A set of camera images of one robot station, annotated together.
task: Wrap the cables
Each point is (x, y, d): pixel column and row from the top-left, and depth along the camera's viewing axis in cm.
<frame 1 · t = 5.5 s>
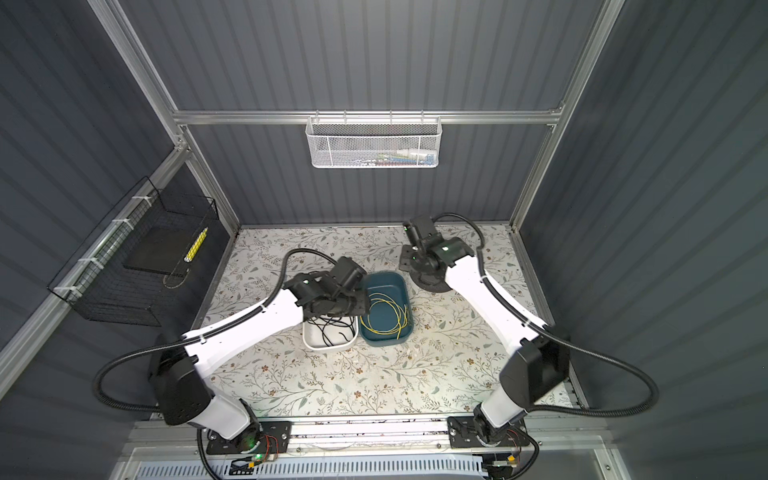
left hand: (364, 303, 80), fingers open
right hand: (409, 262, 81), fingers open
white plastic tray: (328, 332, 93), on the table
teal plastic tray: (390, 320, 96), on the table

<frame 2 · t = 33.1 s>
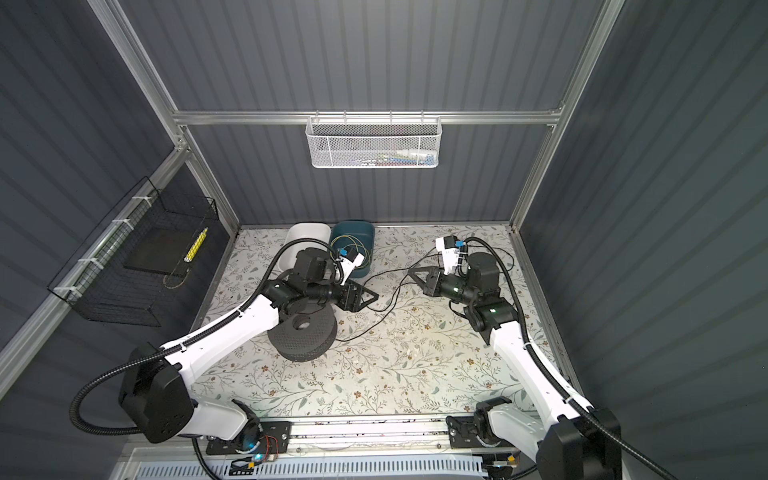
left hand: (371, 292, 78), fingers open
right hand: (412, 275, 73), fingers closed
teal plastic tray: (355, 233, 116), point 4 cm above the table
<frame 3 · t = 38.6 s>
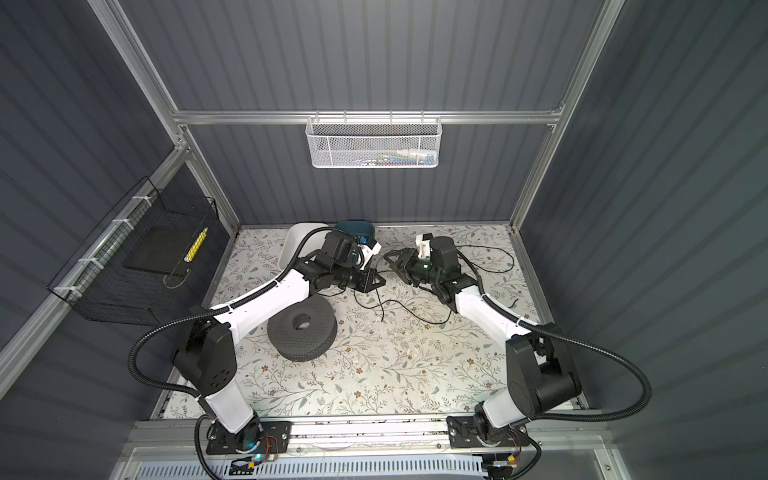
left hand: (385, 281, 83), fingers closed
right hand: (388, 262, 81), fingers open
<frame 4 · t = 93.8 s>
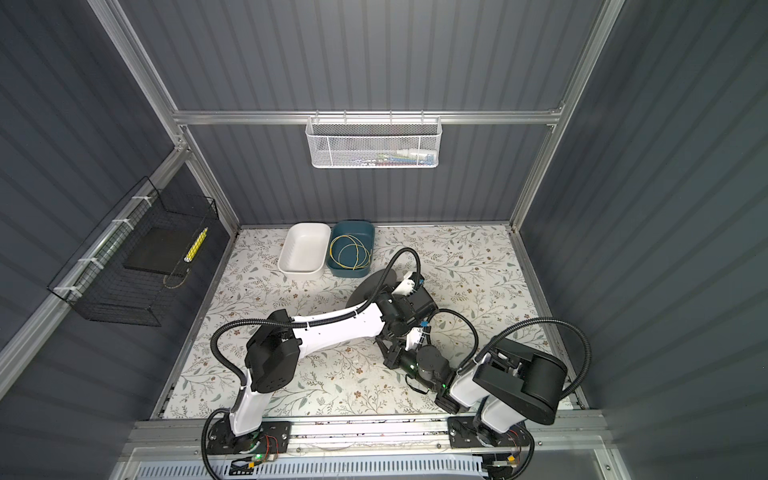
left hand: (380, 288, 86), fingers closed
right hand: (377, 343, 79), fingers closed
